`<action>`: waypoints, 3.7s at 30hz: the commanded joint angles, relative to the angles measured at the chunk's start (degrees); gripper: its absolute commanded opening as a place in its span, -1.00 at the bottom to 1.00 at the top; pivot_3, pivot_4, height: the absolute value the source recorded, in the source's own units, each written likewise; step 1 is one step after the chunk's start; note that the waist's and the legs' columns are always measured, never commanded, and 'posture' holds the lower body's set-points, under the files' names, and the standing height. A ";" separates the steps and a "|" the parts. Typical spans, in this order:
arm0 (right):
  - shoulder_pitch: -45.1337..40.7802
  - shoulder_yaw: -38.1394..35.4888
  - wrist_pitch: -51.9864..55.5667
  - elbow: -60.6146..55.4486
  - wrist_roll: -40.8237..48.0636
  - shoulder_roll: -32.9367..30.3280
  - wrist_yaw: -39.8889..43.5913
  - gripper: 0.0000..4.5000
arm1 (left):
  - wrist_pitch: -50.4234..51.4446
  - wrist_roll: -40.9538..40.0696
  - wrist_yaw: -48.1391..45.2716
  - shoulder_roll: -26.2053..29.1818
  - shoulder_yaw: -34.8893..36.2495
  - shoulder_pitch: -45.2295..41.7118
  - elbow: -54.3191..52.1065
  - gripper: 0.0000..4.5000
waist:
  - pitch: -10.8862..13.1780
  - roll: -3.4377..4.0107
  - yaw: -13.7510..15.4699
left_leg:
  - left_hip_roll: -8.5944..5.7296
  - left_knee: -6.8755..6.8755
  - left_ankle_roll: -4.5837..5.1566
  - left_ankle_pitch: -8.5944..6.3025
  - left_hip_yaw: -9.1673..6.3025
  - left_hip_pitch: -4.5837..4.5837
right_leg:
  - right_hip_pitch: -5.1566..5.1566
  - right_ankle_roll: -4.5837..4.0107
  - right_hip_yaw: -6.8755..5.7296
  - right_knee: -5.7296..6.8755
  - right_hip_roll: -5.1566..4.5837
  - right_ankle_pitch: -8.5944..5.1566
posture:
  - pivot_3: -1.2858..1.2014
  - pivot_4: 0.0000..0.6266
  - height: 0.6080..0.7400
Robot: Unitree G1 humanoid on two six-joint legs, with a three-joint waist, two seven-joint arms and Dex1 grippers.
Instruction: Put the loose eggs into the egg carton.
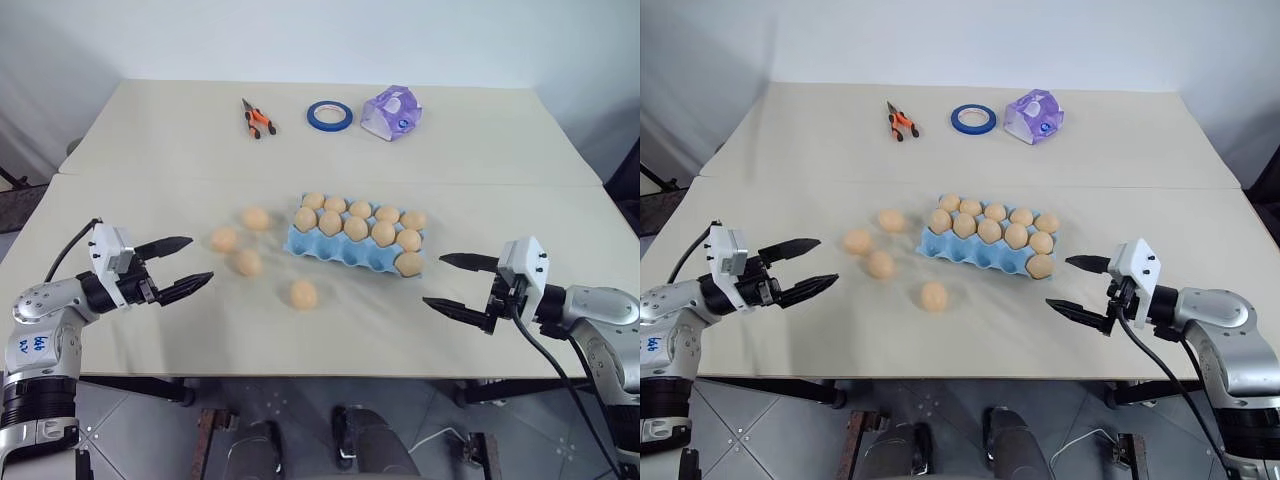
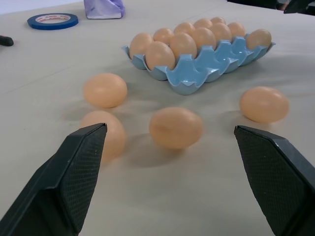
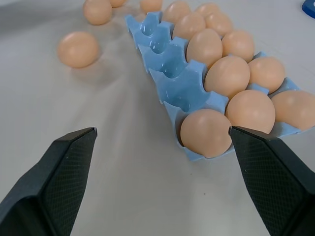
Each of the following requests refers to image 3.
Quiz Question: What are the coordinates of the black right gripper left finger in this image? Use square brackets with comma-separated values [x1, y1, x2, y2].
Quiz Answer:
[0, 127, 97, 236]

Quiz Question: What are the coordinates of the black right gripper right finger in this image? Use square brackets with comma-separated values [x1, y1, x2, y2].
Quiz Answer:
[228, 125, 315, 236]

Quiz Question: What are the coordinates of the blue plastic egg tray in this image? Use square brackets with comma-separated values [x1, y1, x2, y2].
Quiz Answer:
[124, 11, 304, 163]

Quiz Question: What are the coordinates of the blue object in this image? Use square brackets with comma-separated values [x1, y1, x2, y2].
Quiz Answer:
[302, 0, 315, 18]

